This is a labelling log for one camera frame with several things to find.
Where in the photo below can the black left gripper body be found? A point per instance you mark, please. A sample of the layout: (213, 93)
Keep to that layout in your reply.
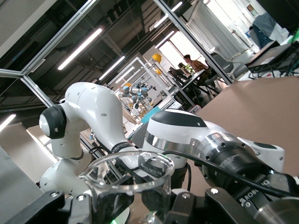
(233, 161)

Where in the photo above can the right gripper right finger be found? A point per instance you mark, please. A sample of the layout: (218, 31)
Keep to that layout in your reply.
(210, 210)

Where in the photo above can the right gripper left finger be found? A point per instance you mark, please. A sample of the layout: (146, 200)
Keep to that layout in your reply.
(51, 207)

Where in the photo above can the steel double cone jigger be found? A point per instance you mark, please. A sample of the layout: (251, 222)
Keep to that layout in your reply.
(280, 212)

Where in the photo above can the clear glass measuring cup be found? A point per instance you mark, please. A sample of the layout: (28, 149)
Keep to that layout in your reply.
(130, 189)

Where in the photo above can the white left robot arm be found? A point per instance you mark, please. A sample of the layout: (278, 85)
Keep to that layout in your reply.
(93, 105)

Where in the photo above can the grey blue background robot arm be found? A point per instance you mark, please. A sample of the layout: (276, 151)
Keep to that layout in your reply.
(137, 91)

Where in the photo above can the brown table mat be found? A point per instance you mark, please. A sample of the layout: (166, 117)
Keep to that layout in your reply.
(257, 112)

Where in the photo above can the white ceiling light tube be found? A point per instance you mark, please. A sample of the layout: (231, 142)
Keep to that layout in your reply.
(164, 39)
(111, 68)
(7, 123)
(79, 49)
(161, 21)

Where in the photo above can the grey office chair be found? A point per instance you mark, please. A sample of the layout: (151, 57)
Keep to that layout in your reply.
(222, 63)

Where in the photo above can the seated person brown jacket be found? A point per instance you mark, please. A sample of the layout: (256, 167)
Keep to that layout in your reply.
(197, 65)

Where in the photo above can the black computer monitor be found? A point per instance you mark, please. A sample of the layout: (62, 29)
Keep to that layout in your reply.
(178, 72)

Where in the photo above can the yellow hard hat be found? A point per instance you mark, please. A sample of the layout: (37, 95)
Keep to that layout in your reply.
(158, 72)
(157, 58)

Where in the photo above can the white window blinds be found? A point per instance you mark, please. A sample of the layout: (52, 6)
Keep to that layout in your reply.
(210, 28)

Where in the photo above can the dark blue jacket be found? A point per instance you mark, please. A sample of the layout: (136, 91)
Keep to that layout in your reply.
(264, 28)

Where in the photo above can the white shelf frame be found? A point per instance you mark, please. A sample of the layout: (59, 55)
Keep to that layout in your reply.
(149, 70)

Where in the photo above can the aluminium frame profile structure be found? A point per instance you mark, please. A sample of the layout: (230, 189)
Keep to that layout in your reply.
(30, 85)

